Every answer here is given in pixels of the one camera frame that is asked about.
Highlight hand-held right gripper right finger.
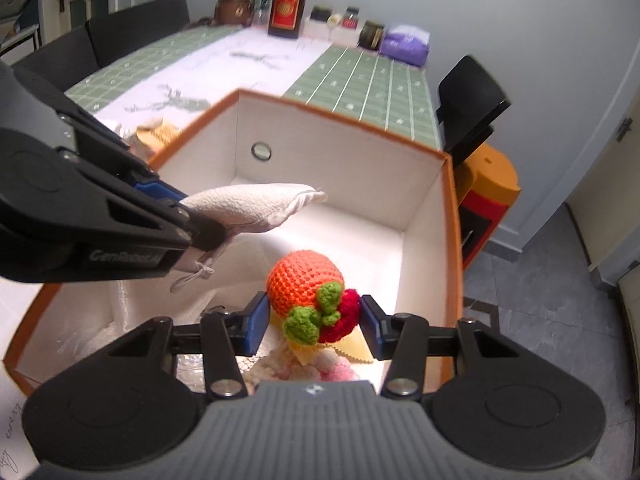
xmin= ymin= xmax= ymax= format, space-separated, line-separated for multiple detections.
xmin=360 ymin=294 xmax=538 ymax=401

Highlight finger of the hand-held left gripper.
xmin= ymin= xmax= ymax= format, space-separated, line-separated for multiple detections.
xmin=65 ymin=160 xmax=226 ymax=253
xmin=55 ymin=105 xmax=190 ymax=203

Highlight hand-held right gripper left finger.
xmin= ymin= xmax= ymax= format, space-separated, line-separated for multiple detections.
xmin=107 ymin=291 xmax=272 ymax=401

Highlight pink and white crochet piece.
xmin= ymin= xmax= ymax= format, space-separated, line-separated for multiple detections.
xmin=240 ymin=345 xmax=361 ymax=393

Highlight orange crochet fruit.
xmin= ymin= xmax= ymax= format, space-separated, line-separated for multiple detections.
xmin=266 ymin=250 xmax=362 ymax=346

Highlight cream cloth pouch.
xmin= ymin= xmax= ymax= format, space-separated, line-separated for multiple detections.
xmin=170 ymin=183 xmax=329 ymax=293

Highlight orange storage box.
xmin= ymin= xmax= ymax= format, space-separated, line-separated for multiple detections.
xmin=4 ymin=88 xmax=466 ymax=401

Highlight yellow zigzag-edged cloth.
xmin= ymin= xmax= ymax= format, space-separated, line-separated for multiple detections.
xmin=287 ymin=337 xmax=376 ymax=366

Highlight wooden music box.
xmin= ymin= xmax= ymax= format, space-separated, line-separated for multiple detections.
xmin=135 ymin=125 xmax=183 ymax=153

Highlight translucent plastic bag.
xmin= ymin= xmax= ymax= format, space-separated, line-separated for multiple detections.
xmin=60 ymin=280 xmax=216 ymax=391

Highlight white printed table runner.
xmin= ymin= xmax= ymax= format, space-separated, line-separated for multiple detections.
xmin=0 ymin=25 xmax=333 ymax=480

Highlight black chair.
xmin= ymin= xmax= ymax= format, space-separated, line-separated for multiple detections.
xmin=436 ymin=55 xmax=513 ymax=153
xmin=89 ymin=0 xmax=191 ymax=68

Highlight orange and red plastic stool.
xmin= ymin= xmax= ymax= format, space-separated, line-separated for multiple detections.
xmin=457 ymin=142 xmax=521 ymax=271

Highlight brown bear-shaped bottle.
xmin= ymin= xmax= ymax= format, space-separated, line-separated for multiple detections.
xmin=215 ymin=0 xmax=255 ymax=27

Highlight brown liquor bottle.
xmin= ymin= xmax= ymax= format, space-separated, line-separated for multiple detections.
xmin=267 ymin=0 xmax=306 ymax=39

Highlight white box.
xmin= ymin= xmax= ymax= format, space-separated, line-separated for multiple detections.
xmin=303 ymin=19 xmax=363 ymax=48

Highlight green checkered tablecloth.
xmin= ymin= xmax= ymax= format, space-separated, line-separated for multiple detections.
xmin=65 ymin=25 xmax=443 ymax=153

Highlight dark glass jar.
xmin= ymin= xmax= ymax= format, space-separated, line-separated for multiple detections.
xmin=359 ymin=20 xmax=385 ymax=51

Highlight cream door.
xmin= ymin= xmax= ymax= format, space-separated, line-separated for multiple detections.
xmin=565 ymin=110 xmax=640 ymax=291

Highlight purple tissue pack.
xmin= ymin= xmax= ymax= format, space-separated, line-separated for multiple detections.
xmin=379 ymin=24 xmax=432 ymax=67

